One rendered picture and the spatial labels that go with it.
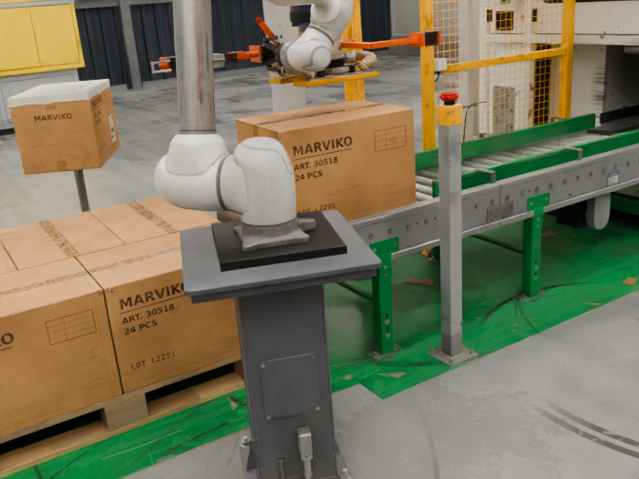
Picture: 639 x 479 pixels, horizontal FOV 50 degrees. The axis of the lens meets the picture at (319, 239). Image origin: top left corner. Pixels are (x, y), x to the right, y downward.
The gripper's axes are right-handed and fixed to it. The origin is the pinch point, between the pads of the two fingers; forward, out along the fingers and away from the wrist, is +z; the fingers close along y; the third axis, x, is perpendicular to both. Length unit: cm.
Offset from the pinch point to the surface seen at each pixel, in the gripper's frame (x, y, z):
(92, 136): -33, 42, 134
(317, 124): 10.6, 26.3, -17.6
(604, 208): 166, 91, -31
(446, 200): 44, 56, -51
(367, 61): 39.5, 6.7, -11.5
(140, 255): -55, 67, 6
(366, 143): 31, 36, -19
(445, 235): 44, 70, -50
